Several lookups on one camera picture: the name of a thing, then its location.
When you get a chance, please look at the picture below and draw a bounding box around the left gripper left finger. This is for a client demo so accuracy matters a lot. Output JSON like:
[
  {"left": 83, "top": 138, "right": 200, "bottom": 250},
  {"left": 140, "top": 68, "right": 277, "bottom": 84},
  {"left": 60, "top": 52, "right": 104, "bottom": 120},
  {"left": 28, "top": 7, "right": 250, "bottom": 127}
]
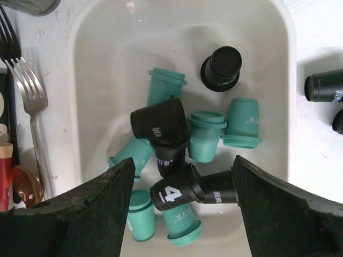
[{"left": 1, "top": 157, "right": 135, "bottom": 256}]

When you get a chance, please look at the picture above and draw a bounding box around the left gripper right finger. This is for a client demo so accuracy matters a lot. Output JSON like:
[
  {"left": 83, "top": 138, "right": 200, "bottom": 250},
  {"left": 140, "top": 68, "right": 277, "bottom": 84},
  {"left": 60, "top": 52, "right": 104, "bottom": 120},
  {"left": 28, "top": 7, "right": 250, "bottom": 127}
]
[{"left": 231, "top": 155, "right": 342, "bottom": 256}]

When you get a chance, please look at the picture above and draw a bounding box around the teal coffee capsule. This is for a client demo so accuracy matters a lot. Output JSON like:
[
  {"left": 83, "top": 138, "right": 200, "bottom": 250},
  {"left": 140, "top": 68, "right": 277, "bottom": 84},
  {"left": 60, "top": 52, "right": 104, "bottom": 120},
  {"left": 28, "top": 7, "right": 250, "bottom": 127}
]
[
  {"left": 126, "top": 189, "right": 156, "bottom": 242},
  {"left": 107, "top": 138, "right": 155, "bottom": 183},
  {"left": 187, "top": 111, "right": 227, "bottom": 163},
  {"left": 147, "top": 67, "right": 187, "bottom": 106},
  {"left": 162, "top": 203, "right": 202, "bottom": 247},
  {"left": 220, "top": 97, "right": 262, "bottom": 149}
]

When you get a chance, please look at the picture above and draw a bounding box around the black coffee capsule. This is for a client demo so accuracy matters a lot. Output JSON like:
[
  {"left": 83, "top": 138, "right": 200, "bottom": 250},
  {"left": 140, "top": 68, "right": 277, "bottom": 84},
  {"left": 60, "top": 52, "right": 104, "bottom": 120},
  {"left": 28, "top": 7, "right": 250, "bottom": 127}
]
[
  {"left": 150, "top": 141, "right": 188, "bottom": 178},
  {"left": 150, "top": 163, "right": 206, "bottom": 211},
  {"left": 200, "top": 46, "right": 242, "bottom": 92},
  {"left": 304, "top": 69, "right": 342, "bottom": 102},
  {"left": 130, "top": 98, "right": 188, "bottom": 142},
  {"left": 200, "top": 170, "right": 237, "bottom": 204},
  {"left": 332, "top": 109, "right": 343, "bottom": 135}
]

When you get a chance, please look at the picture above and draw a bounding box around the white storage basket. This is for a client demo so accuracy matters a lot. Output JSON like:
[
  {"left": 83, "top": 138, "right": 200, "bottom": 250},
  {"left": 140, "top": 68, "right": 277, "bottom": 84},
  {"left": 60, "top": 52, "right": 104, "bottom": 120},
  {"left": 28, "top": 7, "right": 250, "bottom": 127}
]
[{"left": 66, "top": 0, "right": 297, "bottom": 257}]

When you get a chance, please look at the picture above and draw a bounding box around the striped orange placemat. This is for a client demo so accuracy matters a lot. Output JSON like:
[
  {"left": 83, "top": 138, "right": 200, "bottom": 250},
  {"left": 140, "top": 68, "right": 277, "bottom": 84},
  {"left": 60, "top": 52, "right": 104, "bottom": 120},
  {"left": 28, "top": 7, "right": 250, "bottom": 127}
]
[{"left": 0, "top": 68, "right": 45, "bottom": 212}]

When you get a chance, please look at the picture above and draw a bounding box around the silver fork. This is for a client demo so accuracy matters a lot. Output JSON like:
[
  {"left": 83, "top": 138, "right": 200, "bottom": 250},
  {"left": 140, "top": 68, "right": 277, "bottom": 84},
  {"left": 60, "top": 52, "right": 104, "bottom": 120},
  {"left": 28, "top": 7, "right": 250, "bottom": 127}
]
[{"left": 5, "top": 57, "right": 53, "bottom": 200}]

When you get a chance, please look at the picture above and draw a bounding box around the dark fork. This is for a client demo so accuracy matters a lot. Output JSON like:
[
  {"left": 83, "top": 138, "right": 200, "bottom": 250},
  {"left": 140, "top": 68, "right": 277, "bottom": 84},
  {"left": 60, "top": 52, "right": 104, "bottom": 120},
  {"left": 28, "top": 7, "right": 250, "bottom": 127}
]
[{"left": 1, "top": 6, "right": 21, "bottom": 61}]

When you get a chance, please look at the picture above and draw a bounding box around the grey glass cup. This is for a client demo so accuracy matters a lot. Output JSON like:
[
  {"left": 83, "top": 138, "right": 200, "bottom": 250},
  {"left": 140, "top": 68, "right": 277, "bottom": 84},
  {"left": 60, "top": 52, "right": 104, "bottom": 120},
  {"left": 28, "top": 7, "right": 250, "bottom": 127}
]
[{"left": 1, "top": 0, "right": 61, "bottom": 17}]

